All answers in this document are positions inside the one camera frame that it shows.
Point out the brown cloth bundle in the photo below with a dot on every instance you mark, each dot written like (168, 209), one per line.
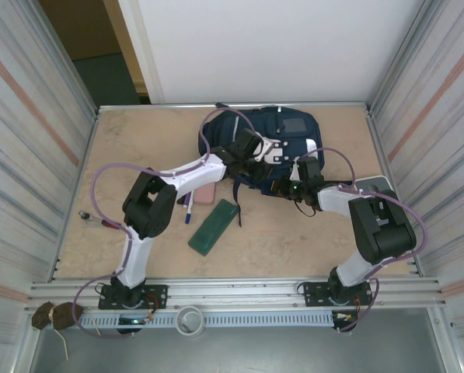
(66, 314)

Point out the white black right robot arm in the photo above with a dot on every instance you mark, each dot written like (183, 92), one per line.
(383, 233)

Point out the white grey box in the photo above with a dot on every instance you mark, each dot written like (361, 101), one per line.
(375, 182)

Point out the aluminium mounting rail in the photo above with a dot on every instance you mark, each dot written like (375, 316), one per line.
(235, 289)

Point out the white pen blue cap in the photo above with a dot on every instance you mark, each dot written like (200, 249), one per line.
(188, 211)

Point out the navy blue backpack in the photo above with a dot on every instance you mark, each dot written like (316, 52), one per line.
(224, 128)

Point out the pink pencil case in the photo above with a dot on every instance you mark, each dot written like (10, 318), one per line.
(205, 194)

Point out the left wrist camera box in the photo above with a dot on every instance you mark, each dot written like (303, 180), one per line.
(259, 151)

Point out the small electronics board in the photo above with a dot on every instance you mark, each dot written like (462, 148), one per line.
(346, 316)
(132, 321)

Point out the green pencil case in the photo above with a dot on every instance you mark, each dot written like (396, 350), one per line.
(213, 228)

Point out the brown wooden door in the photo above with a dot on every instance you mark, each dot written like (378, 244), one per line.
(80, 27)

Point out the aluminium table edge bar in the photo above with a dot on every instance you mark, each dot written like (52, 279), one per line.
(158, 105)

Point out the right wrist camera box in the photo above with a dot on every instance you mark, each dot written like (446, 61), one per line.
(294, 171)

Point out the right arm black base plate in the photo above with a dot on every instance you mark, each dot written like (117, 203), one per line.
(313, 291)

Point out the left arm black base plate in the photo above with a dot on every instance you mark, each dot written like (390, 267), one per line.
(158, 293)

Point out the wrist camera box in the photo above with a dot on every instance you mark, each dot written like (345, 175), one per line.
(294, 171)
(259, 151)

